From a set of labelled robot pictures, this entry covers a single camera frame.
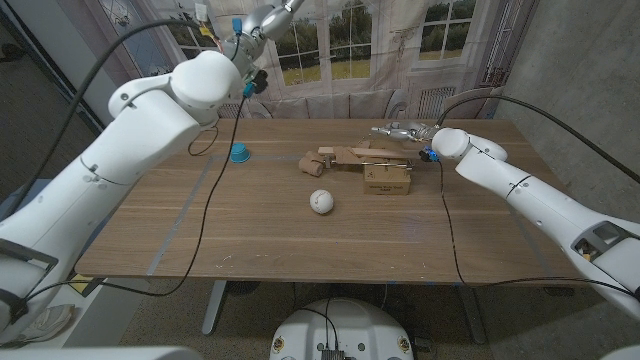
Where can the tan fabric arm wrap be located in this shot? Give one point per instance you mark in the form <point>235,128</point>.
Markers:
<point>332,159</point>

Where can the yellow and black floor object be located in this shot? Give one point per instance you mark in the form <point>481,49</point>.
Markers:
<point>82,284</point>

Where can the blue bin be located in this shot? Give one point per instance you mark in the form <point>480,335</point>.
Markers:
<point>10,195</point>

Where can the wooden stick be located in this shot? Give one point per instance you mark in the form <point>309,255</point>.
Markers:
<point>380,152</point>

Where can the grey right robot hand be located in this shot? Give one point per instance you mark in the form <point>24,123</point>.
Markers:
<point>405,131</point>

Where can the printed window backdrop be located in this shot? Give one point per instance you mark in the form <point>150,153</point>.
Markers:
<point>375,45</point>

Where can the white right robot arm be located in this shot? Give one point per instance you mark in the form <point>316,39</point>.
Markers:
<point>540,200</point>

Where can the brown cardboard box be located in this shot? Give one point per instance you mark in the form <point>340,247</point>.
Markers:
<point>386,179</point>

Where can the white table leg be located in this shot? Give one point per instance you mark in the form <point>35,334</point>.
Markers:
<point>472,315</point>
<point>215,305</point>

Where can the white sneakers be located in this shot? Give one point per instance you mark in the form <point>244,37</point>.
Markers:
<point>47,322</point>

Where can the white ball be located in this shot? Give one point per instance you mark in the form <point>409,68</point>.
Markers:
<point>321,202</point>

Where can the small blue cup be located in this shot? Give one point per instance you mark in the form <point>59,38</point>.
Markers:
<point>240,153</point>

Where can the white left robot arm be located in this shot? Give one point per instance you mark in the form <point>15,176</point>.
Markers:
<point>115,165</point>

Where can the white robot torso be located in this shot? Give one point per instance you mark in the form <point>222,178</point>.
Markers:
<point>350,330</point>

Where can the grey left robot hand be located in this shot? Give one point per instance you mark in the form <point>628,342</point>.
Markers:
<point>260,30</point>

